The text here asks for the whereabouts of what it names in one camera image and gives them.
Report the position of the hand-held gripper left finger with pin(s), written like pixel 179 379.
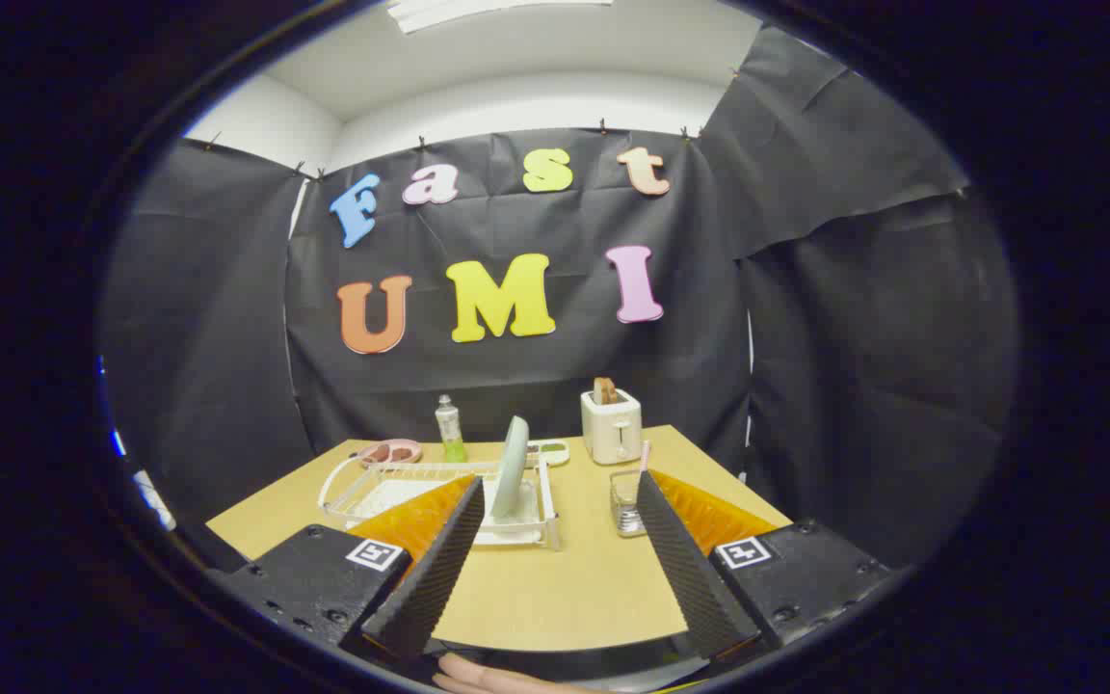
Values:
pixel 425 583

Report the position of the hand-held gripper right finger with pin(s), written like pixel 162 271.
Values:
pixel 685 569

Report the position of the pale green plate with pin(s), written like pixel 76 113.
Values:
pixel 512 463

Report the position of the pink plate with food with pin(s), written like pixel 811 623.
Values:
pixel 391 451

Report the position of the cream toaster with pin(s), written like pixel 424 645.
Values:
pixel 611 434

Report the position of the clear bottle with green liquid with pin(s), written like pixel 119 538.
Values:
pixel 449 429

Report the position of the small white tray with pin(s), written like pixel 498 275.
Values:
pixel 550 451

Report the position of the brown bread slice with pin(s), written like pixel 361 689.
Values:
pixel 605 390

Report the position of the black backdrop cloth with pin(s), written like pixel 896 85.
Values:
pixel 516 376

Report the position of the ceiling light panel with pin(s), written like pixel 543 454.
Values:
pixel 478 12

